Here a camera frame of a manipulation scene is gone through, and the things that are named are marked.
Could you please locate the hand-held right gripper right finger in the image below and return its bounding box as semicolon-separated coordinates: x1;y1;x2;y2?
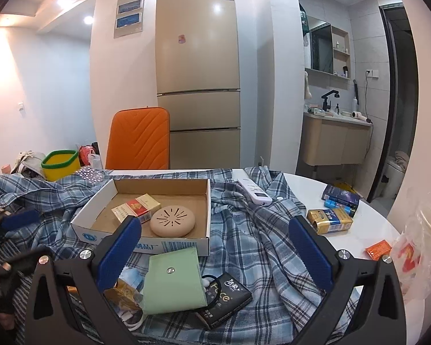
288;215;407;345

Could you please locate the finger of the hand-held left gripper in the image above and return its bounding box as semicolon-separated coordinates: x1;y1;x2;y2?
0;206;42;245
0;246;54;284

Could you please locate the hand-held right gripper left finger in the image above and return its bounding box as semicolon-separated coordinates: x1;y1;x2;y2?
24;215;144;345

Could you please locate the cardboard box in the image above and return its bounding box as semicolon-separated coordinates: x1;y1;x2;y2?
70;178;212;256

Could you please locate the gold snack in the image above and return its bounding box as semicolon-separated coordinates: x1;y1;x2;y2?
103;278;144;311

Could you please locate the green snap pouch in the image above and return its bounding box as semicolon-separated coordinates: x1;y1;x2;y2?
143;246;205;315

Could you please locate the white cable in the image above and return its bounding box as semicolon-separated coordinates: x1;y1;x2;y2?
120;307;147;331

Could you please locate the black hair tie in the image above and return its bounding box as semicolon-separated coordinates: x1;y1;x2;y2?
200;274;222;308

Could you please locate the light blue face mask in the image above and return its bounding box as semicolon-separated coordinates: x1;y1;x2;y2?
120;266;149;291

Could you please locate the gold blue cigarette pack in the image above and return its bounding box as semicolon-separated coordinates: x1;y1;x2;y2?
306;208;354;236

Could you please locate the red gold cigarette pack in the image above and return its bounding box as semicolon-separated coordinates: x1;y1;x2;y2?
111;194;162;225

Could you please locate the blue plaid shirt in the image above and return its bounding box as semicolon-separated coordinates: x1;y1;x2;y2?
0;167;360;345

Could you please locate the blue lighter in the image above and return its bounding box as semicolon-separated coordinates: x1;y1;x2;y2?
325;199;356;218

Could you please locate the white canvas bag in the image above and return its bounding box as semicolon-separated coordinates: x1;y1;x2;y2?
16;151;47;178

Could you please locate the round beige vented disc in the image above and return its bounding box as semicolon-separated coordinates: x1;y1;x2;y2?
150;206;196;238

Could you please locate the yellow bin with green rim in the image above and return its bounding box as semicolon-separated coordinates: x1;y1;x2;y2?
41;149;80;182

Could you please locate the small orange packet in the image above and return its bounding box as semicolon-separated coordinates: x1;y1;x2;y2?
365;239;392;260

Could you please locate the dark blue box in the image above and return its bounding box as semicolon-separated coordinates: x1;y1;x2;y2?
321;184;360;209

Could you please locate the sparkly beaded item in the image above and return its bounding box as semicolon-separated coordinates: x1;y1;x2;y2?
74;168;105;184

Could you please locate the white remote control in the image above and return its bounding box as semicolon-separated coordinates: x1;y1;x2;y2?
236;178;273;207

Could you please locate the black packet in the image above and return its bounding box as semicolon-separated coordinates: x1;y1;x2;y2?
195;273;253;330

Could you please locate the clear plastic bag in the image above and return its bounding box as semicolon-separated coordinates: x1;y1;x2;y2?
391;201;431;304

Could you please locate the orange chair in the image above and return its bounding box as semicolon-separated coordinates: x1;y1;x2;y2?
105;107;171;170

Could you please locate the beige vanity cabinet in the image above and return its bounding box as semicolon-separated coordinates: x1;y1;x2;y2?
297;113;373;168

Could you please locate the black faucet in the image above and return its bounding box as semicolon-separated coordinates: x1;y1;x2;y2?
321;90;340;113

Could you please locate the gold refrigerator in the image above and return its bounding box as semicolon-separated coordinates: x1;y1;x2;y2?
155;0;242;170

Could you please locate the mirror cabinet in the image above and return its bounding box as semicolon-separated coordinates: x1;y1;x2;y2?
305;15;352;80

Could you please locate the hanging green cloth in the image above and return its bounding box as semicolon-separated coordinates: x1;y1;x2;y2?
299;3;311;45

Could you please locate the black door frame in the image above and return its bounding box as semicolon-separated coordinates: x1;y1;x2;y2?
366;3;419;204

